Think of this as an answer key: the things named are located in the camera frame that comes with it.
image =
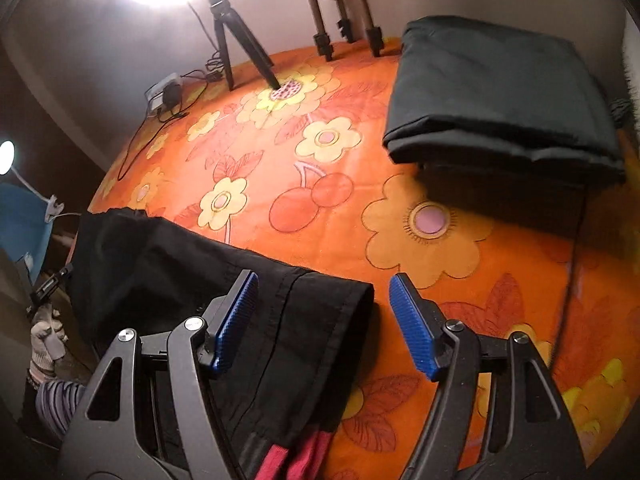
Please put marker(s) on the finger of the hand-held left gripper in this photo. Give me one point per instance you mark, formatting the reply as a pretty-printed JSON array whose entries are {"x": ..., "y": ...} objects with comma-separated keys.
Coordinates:
[{"x": 50, "y": 284}]

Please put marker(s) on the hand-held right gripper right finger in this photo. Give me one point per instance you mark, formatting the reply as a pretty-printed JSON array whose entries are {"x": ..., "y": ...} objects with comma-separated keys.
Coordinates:
[{"x": 412, "y": 330}]

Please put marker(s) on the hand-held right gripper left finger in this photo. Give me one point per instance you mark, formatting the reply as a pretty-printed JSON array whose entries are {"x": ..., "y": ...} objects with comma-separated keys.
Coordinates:
[{"x": 235, "y": 320}]

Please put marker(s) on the black pants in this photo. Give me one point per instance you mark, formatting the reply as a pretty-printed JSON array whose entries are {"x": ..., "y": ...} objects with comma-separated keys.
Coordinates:
[{"x": 175, "y": 270}]

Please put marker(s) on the person's left forearm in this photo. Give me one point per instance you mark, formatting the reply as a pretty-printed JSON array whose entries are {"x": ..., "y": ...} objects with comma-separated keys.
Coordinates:
[{"x": 57, "y": 402}]

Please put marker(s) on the person's left hand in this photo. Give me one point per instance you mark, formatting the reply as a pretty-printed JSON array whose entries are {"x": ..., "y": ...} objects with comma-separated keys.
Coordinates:
[{"x": 45, "y": 345}]

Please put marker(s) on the blue chair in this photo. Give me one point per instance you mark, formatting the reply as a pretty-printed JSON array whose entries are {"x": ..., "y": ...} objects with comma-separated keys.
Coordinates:
[{"x": 20, "y": 225}]

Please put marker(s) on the orange floral blanket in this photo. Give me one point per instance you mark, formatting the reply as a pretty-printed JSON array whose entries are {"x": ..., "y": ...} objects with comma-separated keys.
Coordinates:
[{"x": 350, "y": 240}]

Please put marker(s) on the white clip lamp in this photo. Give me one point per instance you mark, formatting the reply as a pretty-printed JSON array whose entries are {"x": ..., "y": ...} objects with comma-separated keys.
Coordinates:
[{"x": 6, "y": 152}]

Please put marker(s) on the red cloth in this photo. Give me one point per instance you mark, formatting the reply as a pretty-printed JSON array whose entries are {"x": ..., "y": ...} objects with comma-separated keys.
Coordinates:
[{"x": 310, "y": 455}]

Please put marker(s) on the grey power strip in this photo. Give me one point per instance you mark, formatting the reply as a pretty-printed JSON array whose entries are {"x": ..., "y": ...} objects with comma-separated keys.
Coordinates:
[{"x": 157, "y": 92}]

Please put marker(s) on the black power adapter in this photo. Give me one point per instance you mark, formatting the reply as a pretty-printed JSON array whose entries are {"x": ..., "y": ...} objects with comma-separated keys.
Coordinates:
[{"x": 173, "y": 96}]

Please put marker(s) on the folded dark grey cloth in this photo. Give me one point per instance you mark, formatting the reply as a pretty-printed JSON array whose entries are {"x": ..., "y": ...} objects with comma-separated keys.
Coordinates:
[{"x": 500, "y": 95}]

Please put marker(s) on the small black tripod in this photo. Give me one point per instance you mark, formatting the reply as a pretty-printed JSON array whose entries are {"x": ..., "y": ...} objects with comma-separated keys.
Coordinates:
[{"x": 222, "y": 25}]

